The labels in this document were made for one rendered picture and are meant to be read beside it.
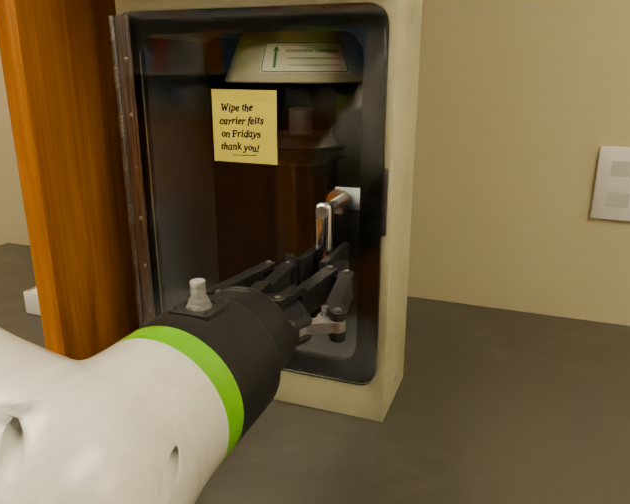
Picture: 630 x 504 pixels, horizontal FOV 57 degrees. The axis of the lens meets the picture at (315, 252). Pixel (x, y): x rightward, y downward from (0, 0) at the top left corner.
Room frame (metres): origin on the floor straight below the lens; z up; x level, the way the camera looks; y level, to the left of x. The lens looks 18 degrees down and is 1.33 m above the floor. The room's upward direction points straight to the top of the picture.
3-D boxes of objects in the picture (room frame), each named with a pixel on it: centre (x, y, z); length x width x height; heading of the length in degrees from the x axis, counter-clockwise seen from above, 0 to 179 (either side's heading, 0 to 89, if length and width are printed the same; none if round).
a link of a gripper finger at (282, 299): (0.46, 0.01, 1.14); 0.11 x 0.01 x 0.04; 153
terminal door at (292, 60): (0.63, 0.07, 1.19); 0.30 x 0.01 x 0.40; 69
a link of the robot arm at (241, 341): (0.33, 0.07, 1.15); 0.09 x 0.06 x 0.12; 69
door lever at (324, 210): (0.56, -0.02, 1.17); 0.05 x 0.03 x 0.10; 159
